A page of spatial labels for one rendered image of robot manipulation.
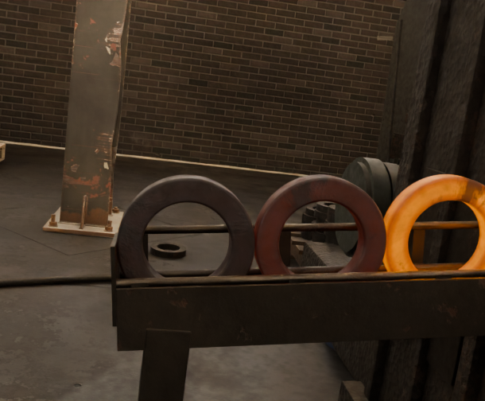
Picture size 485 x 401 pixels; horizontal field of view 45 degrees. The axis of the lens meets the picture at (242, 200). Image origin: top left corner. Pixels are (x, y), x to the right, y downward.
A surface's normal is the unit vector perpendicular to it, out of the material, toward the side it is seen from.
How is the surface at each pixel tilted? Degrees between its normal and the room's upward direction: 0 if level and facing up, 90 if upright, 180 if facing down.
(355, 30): 90
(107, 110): 88
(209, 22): 90
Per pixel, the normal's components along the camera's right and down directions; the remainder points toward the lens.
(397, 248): 0.11, 0.19
